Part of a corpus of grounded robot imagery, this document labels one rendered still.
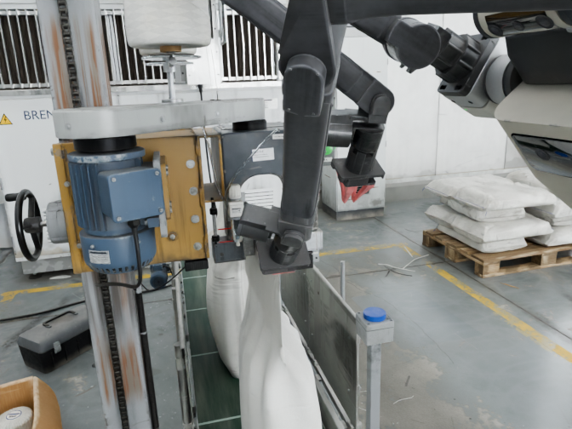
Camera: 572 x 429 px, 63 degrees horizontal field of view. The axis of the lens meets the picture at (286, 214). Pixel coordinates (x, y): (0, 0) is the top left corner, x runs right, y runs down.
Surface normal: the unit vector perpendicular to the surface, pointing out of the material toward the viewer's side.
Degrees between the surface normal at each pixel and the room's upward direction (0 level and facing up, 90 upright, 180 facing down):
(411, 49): 104
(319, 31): 134
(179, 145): 90
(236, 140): 90
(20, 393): 90
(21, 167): 91
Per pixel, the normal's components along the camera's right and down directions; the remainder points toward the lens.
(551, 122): -0.65, -0.67
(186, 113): 0.80, 0.14
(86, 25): 0.25, 0.25
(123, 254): 0.45, 0.25
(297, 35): -0.22, 0.86
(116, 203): 0.63, 0.18
